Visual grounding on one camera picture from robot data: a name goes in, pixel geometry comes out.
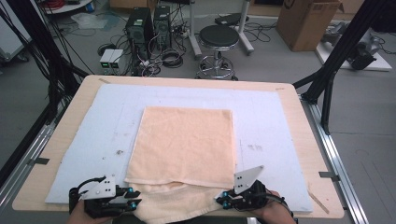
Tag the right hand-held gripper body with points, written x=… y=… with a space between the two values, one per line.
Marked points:
x=246 y=183

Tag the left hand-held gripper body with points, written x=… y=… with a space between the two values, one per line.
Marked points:
x=101 y=191

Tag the cream towel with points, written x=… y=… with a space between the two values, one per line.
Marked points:
x=183 y=146

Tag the person's left hand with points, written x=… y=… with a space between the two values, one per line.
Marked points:
x=79 y=217

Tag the person's right hand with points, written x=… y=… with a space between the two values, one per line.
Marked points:
x=277 y=211

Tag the person's dark trousers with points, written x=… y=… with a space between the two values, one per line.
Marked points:
x=221 y=221

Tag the white foam mat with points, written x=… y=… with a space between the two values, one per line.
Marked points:
x=264 y=124

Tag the black table clip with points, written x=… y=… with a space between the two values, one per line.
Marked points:
x=328 y=175
x=39 y=160

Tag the thin wooden strip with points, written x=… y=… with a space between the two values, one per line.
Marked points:
x=317 y=199

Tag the wooden table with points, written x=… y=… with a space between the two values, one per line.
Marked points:
x=303 y=130

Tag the white power supply unit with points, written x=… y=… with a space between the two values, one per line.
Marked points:
x=106 y=59
x=116 y=59

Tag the black round stool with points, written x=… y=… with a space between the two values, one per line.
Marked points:
x=218 y=35

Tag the white stand leg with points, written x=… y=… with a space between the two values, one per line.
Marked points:
x=244 y=28
x=193 y=31

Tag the large black computer tower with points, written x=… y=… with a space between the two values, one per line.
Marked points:
x=138 y=29

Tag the black flat case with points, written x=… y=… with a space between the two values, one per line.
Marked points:
x=230 y=19

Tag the slim black computer tower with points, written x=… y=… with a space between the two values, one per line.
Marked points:
x=162 y=26

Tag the cardboard box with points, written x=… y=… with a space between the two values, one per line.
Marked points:
x=305 y=25

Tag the clear plastic bag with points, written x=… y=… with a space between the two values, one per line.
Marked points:
x=88 y=21

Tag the white board with devices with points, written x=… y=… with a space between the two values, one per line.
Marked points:
x=376 y=63

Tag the white round table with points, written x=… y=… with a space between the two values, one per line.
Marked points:
x=73 y=6

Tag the aluminium rail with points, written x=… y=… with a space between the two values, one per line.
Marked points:
x=28 y=158
x=333 y=152

